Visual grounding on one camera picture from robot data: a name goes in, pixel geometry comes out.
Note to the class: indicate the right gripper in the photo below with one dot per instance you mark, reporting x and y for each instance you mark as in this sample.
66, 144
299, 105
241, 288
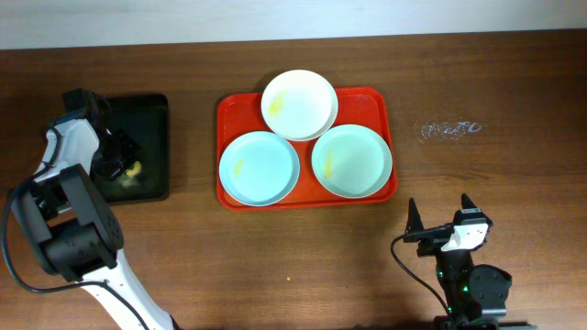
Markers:
426, 247

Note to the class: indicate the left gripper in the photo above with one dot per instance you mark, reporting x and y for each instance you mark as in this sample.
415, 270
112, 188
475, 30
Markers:
119, 144

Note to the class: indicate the green yellow sponge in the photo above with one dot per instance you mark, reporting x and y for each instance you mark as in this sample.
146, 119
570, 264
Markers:
130, 177

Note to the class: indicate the light blue plate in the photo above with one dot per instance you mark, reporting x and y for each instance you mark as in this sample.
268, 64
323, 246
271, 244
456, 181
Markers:
259, 168
352, 161

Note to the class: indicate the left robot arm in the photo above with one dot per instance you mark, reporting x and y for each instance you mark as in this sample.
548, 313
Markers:
69, 225

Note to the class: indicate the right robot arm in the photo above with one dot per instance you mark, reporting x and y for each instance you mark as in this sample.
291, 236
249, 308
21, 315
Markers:
474, 295

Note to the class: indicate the black plastic tray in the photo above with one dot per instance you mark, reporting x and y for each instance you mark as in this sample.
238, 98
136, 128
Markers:
146, 119

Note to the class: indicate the red plastic tray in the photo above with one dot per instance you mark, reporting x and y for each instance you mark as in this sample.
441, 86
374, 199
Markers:
239, 113

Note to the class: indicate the white plate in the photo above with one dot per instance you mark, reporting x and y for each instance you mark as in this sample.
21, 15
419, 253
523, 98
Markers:
299, 105

